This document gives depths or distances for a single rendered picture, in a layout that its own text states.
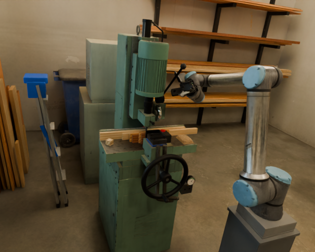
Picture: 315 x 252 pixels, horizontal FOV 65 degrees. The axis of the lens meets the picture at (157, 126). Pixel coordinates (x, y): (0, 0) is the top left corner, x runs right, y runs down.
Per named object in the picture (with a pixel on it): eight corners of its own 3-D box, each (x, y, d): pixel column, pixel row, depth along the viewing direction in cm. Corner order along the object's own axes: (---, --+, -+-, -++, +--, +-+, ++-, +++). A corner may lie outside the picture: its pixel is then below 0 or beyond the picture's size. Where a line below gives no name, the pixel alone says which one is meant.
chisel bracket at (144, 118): (144, 129, 155) (145, 116, 152) (137, 120, 167) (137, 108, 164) (155, 128, 158) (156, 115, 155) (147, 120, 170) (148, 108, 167)
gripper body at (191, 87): (190, 77, 151) (196, 83, 161) (177, 82, 154) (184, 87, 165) (193, 88, 149) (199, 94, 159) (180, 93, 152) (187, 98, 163)
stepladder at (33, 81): (51, 210, 219) (21, 79, 171) (51, 193, 240) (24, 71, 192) (70, 205, 224) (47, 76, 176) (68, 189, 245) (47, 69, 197)
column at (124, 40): (120, 140, 178) (126, 34, 151) (113, 128, 197) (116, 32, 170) (149, 138, 187) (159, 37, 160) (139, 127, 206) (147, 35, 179)
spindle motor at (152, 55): (140, 98, 142) (145, 41, 130) (131, 90, 157) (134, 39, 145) (168, 98, 149) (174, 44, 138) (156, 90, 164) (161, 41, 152)
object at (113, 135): (99, 140, 153) (100, 133, 151) (99, 139, 154) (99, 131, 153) (184, 133, 177) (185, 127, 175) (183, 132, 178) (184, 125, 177)
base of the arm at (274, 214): (269, 198, 161) (273, 186, 158) (289, 219, 144) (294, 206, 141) (243, 200, 157) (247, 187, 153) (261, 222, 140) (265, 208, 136)
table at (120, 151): (109, 172, 132) (109, 162, 130) (98, 146, 158) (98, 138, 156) (204, 159, 156) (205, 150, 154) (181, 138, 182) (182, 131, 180)
